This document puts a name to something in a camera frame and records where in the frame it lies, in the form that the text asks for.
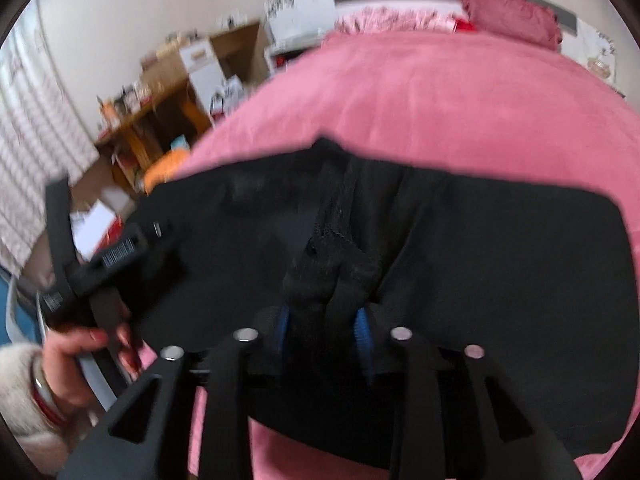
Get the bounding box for bed with pink blanket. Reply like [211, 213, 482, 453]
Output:
[135, 30, 640, 480]

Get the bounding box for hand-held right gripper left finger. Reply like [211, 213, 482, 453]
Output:
[57, 305, 292, 480]

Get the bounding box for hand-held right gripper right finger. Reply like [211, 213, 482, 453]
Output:
[352, 307, 583, 480]

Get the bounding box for white appliance carton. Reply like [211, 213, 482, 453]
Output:
[207, 75, 248, 121]

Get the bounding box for pink wave print curtain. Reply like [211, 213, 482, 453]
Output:
[0, 10, 98, 276]

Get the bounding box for person's left forearm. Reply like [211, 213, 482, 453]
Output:
[0, 344, 96, 476]

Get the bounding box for silver bangle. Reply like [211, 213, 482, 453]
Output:
[30, 355, 57, 411]

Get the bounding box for red box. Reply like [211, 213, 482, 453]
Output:
[102, 215, 125, 247]

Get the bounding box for group of bottles and jars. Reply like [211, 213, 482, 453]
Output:
[97, 80, 151, 131]

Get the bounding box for black pants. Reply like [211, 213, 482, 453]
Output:
[135, 136, 638, 471]

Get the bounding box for wooden desk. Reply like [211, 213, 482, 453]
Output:
[95, 80, 211, 196]

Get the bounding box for person's left hand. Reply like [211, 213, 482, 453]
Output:
[42, 324, 146, 413]

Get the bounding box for pink floral clothing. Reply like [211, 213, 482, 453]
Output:
[335, 6, 458, 35]

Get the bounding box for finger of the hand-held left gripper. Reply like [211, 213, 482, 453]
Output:
[142, 214, 183, 259]

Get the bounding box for grey and white nightstand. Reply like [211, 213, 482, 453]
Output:
[264, 35, 326, 78]

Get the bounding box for orange plastic stool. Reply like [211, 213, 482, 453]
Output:
[142, 149, 193, 196]

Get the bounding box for red bracelet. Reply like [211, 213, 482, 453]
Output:
[32, 385, 67, 428]

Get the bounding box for glass jar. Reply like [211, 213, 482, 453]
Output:
[587, 52, 613, 78]

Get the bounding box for red ruffled pillow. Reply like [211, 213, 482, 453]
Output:
[457, 0, 563, 52]

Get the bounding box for white box lid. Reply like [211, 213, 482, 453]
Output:
[70, 200, 118, 256]

